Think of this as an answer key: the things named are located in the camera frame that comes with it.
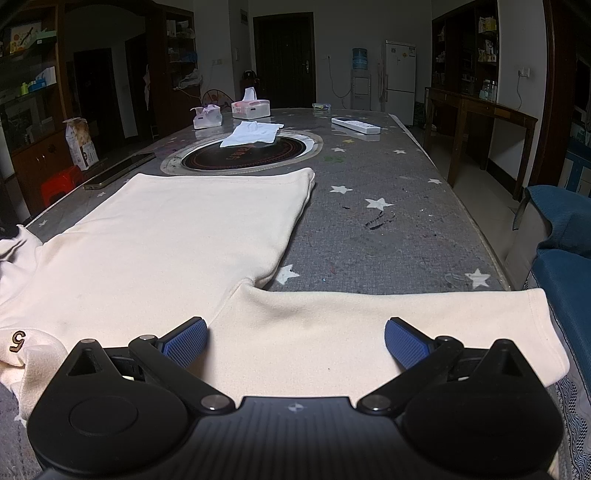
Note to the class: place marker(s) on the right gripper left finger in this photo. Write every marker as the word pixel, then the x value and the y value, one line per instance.
pixel 164 362

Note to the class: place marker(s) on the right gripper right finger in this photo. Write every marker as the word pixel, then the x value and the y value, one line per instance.
pixel 425 362

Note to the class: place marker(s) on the cream sweatshirt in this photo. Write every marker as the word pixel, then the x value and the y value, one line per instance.
pixel 162 250

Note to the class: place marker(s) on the grey star-patterned table mat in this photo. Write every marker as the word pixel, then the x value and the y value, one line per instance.
pixel 380 219

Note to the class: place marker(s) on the blue sofa cushion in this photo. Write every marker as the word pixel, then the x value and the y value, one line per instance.
pixel 552 251

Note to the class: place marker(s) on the black smartphone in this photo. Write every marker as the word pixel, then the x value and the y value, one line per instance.
pixel 116 171

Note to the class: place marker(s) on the red plastic stool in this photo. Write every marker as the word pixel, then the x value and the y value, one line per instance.
pixel 60 184

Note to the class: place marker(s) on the round induction cooktop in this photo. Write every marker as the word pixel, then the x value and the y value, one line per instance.
pixel 207 157

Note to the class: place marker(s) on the paper snack bag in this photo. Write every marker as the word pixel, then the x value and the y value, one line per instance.
pixel 81 147

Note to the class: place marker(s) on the dark wooden side table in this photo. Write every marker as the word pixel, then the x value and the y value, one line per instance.
pixel 496 113

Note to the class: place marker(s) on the white remote control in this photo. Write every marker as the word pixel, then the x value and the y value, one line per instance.
pixel 357 126

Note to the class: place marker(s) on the white folded paper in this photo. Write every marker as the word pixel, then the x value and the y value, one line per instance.
pixel 250 132

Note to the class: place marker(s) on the pink wet wipes pack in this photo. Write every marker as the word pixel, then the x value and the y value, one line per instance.
pixel 207 117

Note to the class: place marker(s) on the white tissue box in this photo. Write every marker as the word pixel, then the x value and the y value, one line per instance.
pixel 250 107

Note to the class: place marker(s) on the small blue-lidded container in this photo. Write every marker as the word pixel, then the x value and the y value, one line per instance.
pixel 321 106

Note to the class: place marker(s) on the water dispenser with blue bottle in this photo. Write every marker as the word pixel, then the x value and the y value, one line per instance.
pixel 361 81

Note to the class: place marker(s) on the white refrigerator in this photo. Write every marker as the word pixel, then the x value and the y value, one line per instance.
pixel 400 80

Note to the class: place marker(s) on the dark entrance door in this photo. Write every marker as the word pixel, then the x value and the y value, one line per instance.
pixel 284 53

